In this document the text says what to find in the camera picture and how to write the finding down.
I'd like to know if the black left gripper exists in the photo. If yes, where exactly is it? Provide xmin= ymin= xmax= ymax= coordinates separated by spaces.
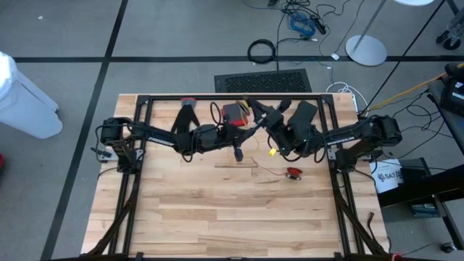
xmin=213 ymin=122 xmax=262 ymax=149

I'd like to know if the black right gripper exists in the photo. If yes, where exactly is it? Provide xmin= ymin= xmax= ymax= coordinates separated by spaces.
xmin=247 ymin=98 xmax=294 ymax=155

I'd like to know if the black spool for yellow cord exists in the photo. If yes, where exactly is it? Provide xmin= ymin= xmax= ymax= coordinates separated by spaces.
xmin=235 ymin=99 xmax=252 ymax=116

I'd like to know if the thin red wire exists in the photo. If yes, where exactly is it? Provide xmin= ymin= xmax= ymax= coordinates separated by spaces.
xmin=249 ymin=156 xmax=291 ymax=178

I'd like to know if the black spool for red wire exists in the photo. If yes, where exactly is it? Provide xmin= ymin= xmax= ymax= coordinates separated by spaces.
xmin=285 ymin=167 xmax=304 ymax=181

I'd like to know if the red box with dark lid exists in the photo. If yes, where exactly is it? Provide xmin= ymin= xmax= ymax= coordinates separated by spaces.
xmin=221 ymin=103 xmax=249 ymax=128

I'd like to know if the black floor vent grate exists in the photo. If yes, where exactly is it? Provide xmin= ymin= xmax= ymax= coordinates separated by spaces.
xmin=213 ymin=68 xmax=313 ymax=94

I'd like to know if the black pouch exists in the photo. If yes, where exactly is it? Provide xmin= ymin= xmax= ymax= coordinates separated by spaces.
xmin=287 ymin=100 xmax=319 ymax=135

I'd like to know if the black glove with red cuff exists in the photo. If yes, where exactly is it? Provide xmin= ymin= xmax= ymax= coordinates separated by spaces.
xmin=170 ymin=96 xmax=201 ymax=134

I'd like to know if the black power strip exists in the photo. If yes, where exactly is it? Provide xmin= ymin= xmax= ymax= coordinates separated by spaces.
xmin=310 ymin=14 xmax=328 ymax=36

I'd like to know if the silver lamp stand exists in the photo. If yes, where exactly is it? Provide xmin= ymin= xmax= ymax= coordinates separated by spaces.
xmin=344 ymin=0 xmax=436 ymax=67

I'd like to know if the small black box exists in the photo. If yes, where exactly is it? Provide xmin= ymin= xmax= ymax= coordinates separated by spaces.
xmin=398 ymin=157 xmax=432 ymax=184

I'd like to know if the black side desk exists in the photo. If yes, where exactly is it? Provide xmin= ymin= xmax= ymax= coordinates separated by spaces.
xmin=376 ymin=78 xmax=464 ymax=251

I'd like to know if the black desk device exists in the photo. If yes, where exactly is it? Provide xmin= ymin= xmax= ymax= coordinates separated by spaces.
xmin=444 ymin=62 xmax=464 ymax=117

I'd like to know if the cart with black casters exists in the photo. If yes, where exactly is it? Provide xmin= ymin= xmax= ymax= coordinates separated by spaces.
xmin=434 ymin=0 xmax=464 ymax=51

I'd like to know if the white trash bin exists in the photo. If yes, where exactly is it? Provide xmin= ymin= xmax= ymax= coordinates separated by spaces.
xmin=0 ymin=50 xmax=64 ymax=140

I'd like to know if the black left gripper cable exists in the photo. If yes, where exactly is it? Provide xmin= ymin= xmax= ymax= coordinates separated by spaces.
xmin=210 ymin=101 xmax=223 ymax=126

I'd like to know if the coiled black floor cable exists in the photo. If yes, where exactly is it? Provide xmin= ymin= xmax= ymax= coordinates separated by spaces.
xmin=246 ymin=38 xmax=278 ymax=66

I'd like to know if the white floor cable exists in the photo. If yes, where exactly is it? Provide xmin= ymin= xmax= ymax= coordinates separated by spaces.
xmin=325 ymin=81 xmax=369 ymax=109

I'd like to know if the blue floor cable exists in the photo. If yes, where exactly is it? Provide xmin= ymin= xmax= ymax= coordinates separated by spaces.
xmin=288 ymin=12 xmax=318 ymax=38

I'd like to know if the black metal table frame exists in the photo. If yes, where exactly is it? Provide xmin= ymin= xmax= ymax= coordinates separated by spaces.
xmin=81 ymin=93 xmax=391 ymax=261

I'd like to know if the yellow floor cable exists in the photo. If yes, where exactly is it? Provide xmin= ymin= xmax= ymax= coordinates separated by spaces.
xmin=368 ymin=62 xmax=464 ymax=112

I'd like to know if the brown strap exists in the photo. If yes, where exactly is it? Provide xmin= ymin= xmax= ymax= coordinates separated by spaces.
xmin=365 ymin=211 xmax=377 ymax=239

